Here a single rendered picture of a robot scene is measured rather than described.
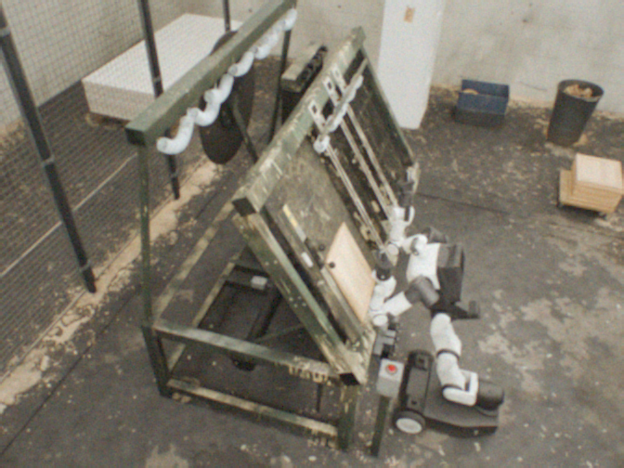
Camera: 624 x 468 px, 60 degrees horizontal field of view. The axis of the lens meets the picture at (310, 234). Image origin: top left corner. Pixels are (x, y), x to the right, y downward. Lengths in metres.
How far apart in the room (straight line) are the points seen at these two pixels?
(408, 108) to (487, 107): 0.98
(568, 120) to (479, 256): 2.49
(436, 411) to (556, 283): 1.92
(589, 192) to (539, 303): 1.47
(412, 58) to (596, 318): 3.43
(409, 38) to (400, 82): 0.53
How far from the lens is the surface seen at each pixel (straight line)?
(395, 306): 2.95
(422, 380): 3.95
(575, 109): 7.03
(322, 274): 2.90
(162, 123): 2.57
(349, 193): 3.32
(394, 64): 6.67
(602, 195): 6.00
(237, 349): 3.27
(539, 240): 5.63
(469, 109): 7.14
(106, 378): 4.31
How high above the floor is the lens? 3.39
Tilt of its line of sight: 41 degrees down
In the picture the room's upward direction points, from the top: 2 degrees clockwise
